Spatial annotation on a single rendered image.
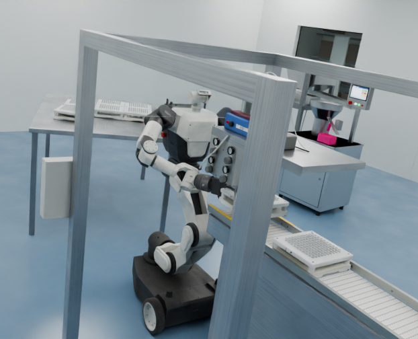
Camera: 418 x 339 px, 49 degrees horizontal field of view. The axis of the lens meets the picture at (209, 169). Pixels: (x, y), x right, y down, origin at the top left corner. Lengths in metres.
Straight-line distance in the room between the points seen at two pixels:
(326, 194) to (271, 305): 2.91
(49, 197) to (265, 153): 1.29
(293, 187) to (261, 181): 4.14
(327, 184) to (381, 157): 2.83
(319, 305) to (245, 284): 0.82
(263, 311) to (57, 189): 1.06
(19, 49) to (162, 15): 2.29
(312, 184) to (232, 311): 3.92
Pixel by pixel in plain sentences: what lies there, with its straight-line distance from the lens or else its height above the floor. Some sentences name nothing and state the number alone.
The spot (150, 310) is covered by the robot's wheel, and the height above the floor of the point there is 0.12.
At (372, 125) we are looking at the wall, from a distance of 7.65.
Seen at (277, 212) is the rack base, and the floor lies 0.92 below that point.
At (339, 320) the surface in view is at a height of 0.78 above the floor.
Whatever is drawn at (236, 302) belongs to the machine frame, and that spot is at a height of 1.14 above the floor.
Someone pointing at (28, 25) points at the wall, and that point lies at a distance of 6.66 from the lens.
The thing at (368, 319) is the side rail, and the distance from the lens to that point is 1.73.
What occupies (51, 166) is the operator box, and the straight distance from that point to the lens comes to 2.02.
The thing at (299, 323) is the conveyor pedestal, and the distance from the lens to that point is 2.04.
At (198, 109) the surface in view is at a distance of 2.24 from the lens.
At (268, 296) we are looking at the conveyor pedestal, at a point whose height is 0.62.
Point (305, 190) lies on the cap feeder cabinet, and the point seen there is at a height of 0.22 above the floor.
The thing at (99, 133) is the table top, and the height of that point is 0.86.
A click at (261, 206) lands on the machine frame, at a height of 1.37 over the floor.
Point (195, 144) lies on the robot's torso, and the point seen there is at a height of 1.07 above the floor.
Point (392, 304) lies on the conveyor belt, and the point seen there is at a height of 0.83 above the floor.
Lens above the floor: 1.72
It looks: 17 degrees down
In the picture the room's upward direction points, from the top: 9 degrees clockwise
